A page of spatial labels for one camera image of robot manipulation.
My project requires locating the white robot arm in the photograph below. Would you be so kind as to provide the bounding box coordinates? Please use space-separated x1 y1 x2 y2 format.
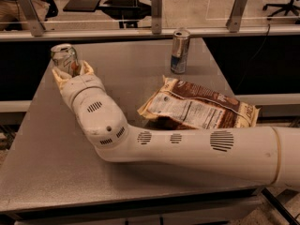
52 61 300 189

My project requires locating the silver blue energy drink can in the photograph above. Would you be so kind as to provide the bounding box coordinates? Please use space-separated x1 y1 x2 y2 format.
171 28 190 74

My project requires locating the black rolling chair base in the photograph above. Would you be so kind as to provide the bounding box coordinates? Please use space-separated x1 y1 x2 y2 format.
262 0 300 20

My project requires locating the black office chair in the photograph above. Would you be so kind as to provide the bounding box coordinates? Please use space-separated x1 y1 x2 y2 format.
98 0 151 28

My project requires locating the brown cream snack bag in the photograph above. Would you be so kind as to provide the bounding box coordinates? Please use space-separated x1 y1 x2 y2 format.
138 77 260 129

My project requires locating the middle metal glass bracket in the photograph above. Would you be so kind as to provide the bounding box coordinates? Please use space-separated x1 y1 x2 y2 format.
151 0 162 35

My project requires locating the person in tan clothes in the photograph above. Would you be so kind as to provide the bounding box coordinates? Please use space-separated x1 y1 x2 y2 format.
0 0 58 31

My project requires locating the right metal glass bracket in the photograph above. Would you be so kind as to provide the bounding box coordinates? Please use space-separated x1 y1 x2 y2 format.
226 0 248 33

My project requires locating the metal glass bracket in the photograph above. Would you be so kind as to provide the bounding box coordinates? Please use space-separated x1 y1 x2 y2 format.
226 0 248 33
151 0 162 35
17 0 45 37

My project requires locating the green white 7up can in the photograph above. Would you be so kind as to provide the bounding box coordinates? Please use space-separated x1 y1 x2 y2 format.
51 43 80 77

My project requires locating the left metal glass bracket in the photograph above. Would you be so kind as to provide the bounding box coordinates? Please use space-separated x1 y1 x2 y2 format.
17 0 45 37

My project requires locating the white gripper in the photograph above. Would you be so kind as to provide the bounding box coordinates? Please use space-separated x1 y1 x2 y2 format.
51 59 107 109

